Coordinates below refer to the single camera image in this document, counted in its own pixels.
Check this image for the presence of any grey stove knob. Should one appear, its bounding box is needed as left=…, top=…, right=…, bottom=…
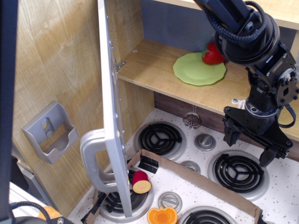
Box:
left=194, top=134, right=216, bottom=151
left=157, top=191, right=183, bottom=212
left=181, top=161, right=201, bottom=174

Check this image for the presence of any grey toy microwave door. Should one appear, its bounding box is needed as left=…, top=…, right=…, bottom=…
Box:
left=80, top=0, right=133, bottom=218

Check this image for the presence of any brown cardboard barrier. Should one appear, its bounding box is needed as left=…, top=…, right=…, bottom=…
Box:
left=81, top=149, right=262, bottom=224

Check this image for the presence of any black braided cable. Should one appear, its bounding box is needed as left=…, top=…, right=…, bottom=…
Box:
left=9, top=201, right=52, bottom=224

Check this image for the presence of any red toy fruit half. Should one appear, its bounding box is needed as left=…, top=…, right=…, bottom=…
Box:
left=132, top=171, right=152, bottom=194

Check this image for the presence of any orange toy near cable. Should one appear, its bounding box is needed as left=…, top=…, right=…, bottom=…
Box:
left=37, top=206, right=61, bottom=220

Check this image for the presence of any stove burner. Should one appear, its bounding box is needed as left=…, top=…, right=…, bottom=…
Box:
left=134, top=121, right=186, bottom=161
left=100, top=167, right=154, bottom=223
left=178, top=206, right=236, bottom=224
left=207, top=150, right=270, bottom=201

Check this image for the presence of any red toy strawberry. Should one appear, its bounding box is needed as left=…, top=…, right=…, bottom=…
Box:
left=202, top=42, right=226, bottom=65

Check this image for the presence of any back left stove burner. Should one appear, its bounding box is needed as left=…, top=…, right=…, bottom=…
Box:
left=134, top=121, right=186, bottom=161

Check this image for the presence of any back right stove burner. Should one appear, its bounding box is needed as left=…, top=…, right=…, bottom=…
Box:
left=207, top=150, right=270, bottom=201

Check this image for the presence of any white door latch clip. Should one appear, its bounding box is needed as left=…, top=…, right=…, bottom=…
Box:
left=232, top=98, right=246, bottom=110

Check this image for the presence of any grey wall phone holder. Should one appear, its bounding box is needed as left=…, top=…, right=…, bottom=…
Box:
left=22, top=101, right=78, bottom=164

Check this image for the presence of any back grey stove knob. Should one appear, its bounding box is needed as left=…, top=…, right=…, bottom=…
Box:
left=194, top=134, right=216, bottom=151

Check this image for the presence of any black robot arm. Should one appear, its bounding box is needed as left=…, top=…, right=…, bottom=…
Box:
left=197, top=0, right=299, bottom=167

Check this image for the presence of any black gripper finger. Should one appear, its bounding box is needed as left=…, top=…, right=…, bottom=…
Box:
left=223, top=124, right=241, bottom=147
left=259, top=146, right=284, bottom=167

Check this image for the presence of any green toy plate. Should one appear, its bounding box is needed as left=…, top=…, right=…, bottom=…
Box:
left=173, top=52, right=227, bottom=86

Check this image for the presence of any middle grey stove knob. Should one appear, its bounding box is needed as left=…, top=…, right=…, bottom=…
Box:
left=181, top=161, right=201, bottom=174

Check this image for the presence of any front right stove burner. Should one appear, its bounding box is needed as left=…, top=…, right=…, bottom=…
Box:
left=178, top=206, right=236, bottom=224

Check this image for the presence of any orange toy pumpkin half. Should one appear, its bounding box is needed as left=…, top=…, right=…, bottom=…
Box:
left=147, top=207, right=178, bottom=224

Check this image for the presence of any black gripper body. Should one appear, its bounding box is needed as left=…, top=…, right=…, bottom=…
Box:
left=222, top=106, right=293, bottom=154

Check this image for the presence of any front grey stove knob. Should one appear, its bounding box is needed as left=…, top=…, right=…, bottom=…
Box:
left=157, top=191, right=183, bottom=212

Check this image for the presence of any front left stove burner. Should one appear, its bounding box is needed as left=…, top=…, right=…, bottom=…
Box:
left=100, top=167, right=154, bottom=223

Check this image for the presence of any hanging silver skimmer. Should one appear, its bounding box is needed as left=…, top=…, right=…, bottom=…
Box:
left=183, top=105, right=202, bottom=129

